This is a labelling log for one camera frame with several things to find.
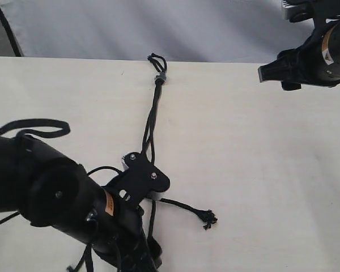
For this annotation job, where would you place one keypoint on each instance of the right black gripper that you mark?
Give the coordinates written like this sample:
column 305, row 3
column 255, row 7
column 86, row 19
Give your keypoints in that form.
column 296, row 67

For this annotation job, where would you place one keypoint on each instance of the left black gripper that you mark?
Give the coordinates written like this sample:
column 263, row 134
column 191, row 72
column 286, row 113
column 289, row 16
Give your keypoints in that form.
column 115, row 233

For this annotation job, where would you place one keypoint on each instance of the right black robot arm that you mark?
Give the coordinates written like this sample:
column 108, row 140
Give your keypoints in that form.
column 330, row 49

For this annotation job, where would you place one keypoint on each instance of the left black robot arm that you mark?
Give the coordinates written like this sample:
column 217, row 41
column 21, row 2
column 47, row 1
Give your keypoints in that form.
column 51, row 190

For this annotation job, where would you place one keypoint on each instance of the grey backdrop cloth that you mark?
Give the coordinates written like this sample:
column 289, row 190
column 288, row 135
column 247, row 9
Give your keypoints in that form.
column 197, row 31

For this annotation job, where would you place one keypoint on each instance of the black stand pole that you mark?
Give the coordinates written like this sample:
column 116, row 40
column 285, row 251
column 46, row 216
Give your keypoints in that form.
column 10, row 35

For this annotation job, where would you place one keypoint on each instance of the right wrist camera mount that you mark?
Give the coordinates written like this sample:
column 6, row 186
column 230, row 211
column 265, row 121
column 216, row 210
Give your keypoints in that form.
column 299, row 11

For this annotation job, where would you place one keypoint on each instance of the grey cable clamp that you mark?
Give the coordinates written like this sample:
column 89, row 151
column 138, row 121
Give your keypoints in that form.
column 160, row 79

